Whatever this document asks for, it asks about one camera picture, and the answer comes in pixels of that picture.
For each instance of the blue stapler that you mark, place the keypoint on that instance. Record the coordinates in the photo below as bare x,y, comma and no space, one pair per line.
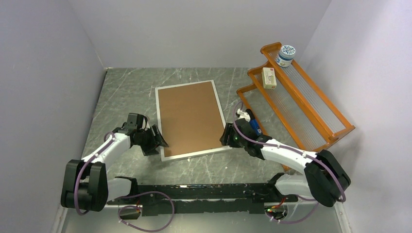
253,122

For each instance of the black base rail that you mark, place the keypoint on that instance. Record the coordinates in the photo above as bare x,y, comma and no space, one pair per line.
253,198

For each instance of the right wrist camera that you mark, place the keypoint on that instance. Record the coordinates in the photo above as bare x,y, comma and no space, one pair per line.
243,115

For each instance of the blue white round jar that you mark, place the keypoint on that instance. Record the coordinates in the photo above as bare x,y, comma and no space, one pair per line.
285,55

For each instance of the orange wooden shelf rack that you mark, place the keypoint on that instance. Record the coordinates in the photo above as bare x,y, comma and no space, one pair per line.
308,115

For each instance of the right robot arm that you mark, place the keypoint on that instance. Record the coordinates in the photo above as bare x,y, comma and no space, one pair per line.
319,175

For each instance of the small cream box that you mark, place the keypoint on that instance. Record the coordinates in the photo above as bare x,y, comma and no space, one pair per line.
268,78

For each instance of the brown backing board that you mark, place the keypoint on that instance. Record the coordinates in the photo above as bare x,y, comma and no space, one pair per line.
190,119

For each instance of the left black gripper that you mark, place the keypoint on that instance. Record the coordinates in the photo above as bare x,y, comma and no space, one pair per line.
156,141

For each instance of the white picture frame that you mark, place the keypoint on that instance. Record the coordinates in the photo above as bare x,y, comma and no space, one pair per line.
193,154

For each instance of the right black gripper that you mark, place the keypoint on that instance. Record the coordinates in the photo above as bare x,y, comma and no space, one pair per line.
226,139

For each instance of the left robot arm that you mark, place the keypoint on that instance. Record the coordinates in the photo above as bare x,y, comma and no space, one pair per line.
86,186

